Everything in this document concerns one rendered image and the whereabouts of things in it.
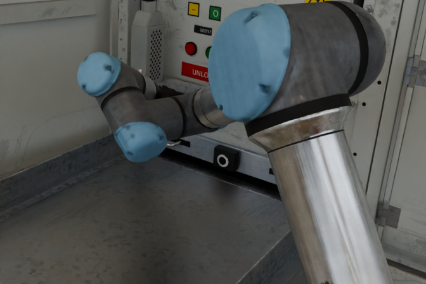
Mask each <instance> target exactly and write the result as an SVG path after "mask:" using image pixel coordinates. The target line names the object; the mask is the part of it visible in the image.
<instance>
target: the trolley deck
mask: <svg viewBox="0 0 426 284"><path fill-rule="evenodd" d="M289 229H290V226H289V223H288V219H287V216H286V213H285V209H284V206H283V203H282V202H280V201H277V200H274V199H272V198H269V197H265V196H263V195H260V194H258V193H254V192H252V191H249V190H246V189H243V188H240V187H237V186H235V185H232V184H229V183H226V182H224V181H220V180H218V179H215V178H213V177H209V176H206V175H204V174H201V173H198V172H195V171H192V170H189V169H186V168H184V167H181V166H178V165H175V164H172V163H170V162H166V161H164V160H161V159H159V158H151V159H150V160H148V161H145V162H131V161H130V160H128V159H127V160H125V161H123V162H121V163H119V164H117V165H115V166H113V167H111V168H109V169H107V170H105V171H103V172H101V173H98V174H96V175H94V176H92V177H90V178H88V179H86V180H84V181H82V182H80V183H78V184H76V185H74V186H72V187H70V188H68V189H66V190H63V191H61V192H59V193H57V194H55V195H53V196H52V197H49V198H47V199H45V200H43V201H41V202H39V203H37V204H35V205H33V206H31V207H29V208H27V209H25V210H23V211H21V212H19V213H17V214H15V215H13V216H11V217H9V218H7V219H5V220H3V221H1V222H0V284H235V283H236V282H237V281H238V280H239V279H240V278H241V277H242V276H243V275H244V274H245V273H246V272H247V271H248V270H249V269H250V268H251V267H252V266H253V265H254V264H255V263H256V262H257V261H258V260H259V259H260V258H261V257H262V256H263V255H264V254H265V253H266V252H267V251H268V250H269V249H270V248H271V247H272V246H273V245H274V244H275V243H276V242H277V241H278V240H279V239H280V238H281V237H282V236H283V235H284V234H285V233H286V232H287V231H288V230H289ZM305 282H306V278H305V276H304V272H303V269H302V266H301V263H300V259H299V255H298V253H296V255H295V256H294V257H293V258H292V259H291V260H290V261H289V263H288V264H287V265H286V266H285V267H284V268H283V269H282V270H281V271H280V272H279V273H278V274H277V275H276V277H275V278H274V279H273V280H272V281H271V282H270V284H305Z"/></svg>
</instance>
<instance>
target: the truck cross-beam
mask: <svg viewBox="0 0 426 284"><path fill-rule="evenodd" d="M178 141H182V142H183V143H181V144H180V145H176V146H166V148H170V149H172V150H176V151H178V152H181V153H185V154H187V155H191V156H193V157H196V158H199V159H202V160H205V161H208V162H211V163H213V159H214V148H215V147H216V146H217V145H221V146H224V147H227V148H231V149H233V150H236V151H239V157H238V168H237V170H236V171H238V172H241V173H244V174H246V175H249V176H252V177H255V178H258V179H261V180H264V181H267V182H270V183H273V184H276V181H275V177H274V174H273V170H272V167H271V163H270V161H269V157H268V156H267V155H263V154H260V153H257V152H253V151H250V150H247V149H244V148H240V147H238V146H235V145H231V144H228V143H225V142H222V141H218V140H216V139H212V138H208V137H206V136H202V135H199V134H197V135H193V136H188V137H184V138H179V139H174V140H171V141H168V143H176V142H178Z"/></svg>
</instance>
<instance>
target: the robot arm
mask: <svg viewBox="0 0 426 284"><path fill-rule="evenodd" d="M385 56H386V41H385V36H384V33H383V31H382V29H381V26H380V25H379V23H378V22H377V21H376V19H375V18H374V17H373V16H372V15H371V14H370V13H369V12H368V11H366V10H365V9H363V8H362V7H360V6H358V5H356V4H353V3H348V2H345V1H323V2H316V3H297V4H273V3H266V4H262V5H259V6H257V7H251V8H243V9H240V10H237V11H235V12H234V13H232V14H230V16H228V17H227V18H226V19H225V20H224V21H223V23H222V24H221V25H220V26H219V28H218V30H217V32H216V34H215V36H214V38H213V41H212V47H211V49H210V52H209V61H208V77H209V85H207V86H205V87H203V88H201V89H199V90H196V91H194V92H192V93H188V94H184V93H180V92H177V91H176V90H175V89H171V88H169V87H167V86H165V85H162V86H158V84H157V83H156V82H154V81H152V80H151V79H150V78H149V77H147V76H145V75H143V74H142V73H143V71H142V70H141V69H138V70H135V69H134V68H132V67H130V66H129V65H127V64H125V63H123V62H122V61H120V60H119V59H118V58H117V57H114V56H110V55H108V54H106V53H102V52H97V53H93V54H90V55H89V56H87V57H86V58H85V59H84V60H83V61H82V63H81V65H80V67H79V69H78V73H77V81H78V84H79V86H80V87H81V89H82V90H83V91H85V92H86V93H87V94H88V95H90V96H93V97H95V98H96V100H97V102H98V104H99V106H100V108H101V110H102V112H103V113H104V115H105V117H106V119H107V121H108V124H109V126H110V128H111V130H112V132H113V134H114V138H115V141H116V142H117V144H118V145H119V146H120V148H121V150H122V151H123V153H124V155H125V157H126V158H127V159H128V160H130V161H131V162H145V161H148V160H150V159H151V158H155V157H156V156H158V155H159V154H161V153H162V152H163V151H164V149H165V147H166V146H167V142H168V141H171V140H174V139H179V138H184V137H188V136H193V135H197V134H203V133H210V132H215V131H217V130H219V129H223V128H225V127H226V126H227V125H228V124H231V123H234V122H243V123H244V126H245V130H246V132H247V136H248V140H249V141H251V142H252V143H254V144H256V145H257V146H260V147H261V148H263V149H264V150H265V151H266V152H267V153H268V157H269V161H270V163H271V167H272V170H273V174H274V177H275V180H276V184H277V187H278V190H279V192H280V196H281V201H282V203H283V206H284V209H285V213H286V216H287V219H288V223H289V226H290V230H291V232H292V236H293V239H294V242H295V246H296V249H297V253H298V255H299V259H300V263H301V266H302V269H303V272H304V276H305V278H306V282H307V284H394V282H393V279H392V276H391V272H390V269H389V266H388V263H387V260H386V258H385V254H384V250H383V248H382V244H381V242H380V239H379V236H378V232H377V229H376V226H375V223H374V220H373V217H372V214H371V210H370V207H369V205H368V201H367V199H366V195H365V191H364V189H363V185H362V183H361V180H360V177H359V173H358V170H357V167H356V164H355V161H354V158H353V155H352V151H351V148H350V146H349V142H348V140H347V136H346V133H345V130H344V128H345V123H346V122H347V120H348V118H349V116H350V114H351V112H352V110H353V108H352V104H351V101H350V98H349V97H351V96H354V95H356V94H358V93H360V92H362V91H364V90H365V89H366V88H368V87H369V86H370V85H371V84H372V83H373V82H374V81H375V80H376V79H377V77H378V75H379V74H380V72H381V71H382V68H383V65H384V63H385Z"/></svg>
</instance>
